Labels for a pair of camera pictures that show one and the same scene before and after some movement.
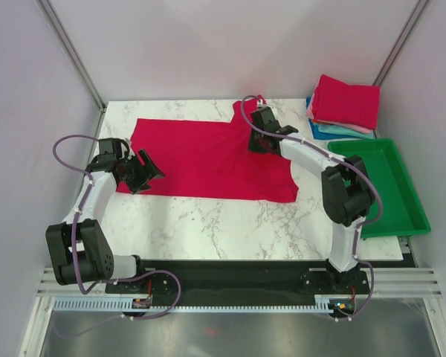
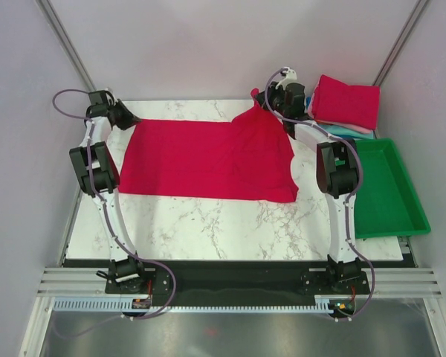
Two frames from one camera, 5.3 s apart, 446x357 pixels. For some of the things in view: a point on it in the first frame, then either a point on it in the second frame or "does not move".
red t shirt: [211, 160] does not move
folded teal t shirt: [339, 131] does not move
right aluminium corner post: [400, 41] does not move
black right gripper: [252, 146] → [271, 91]
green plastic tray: [403, 213] does not move
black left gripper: [149, 172] → [130, 119]
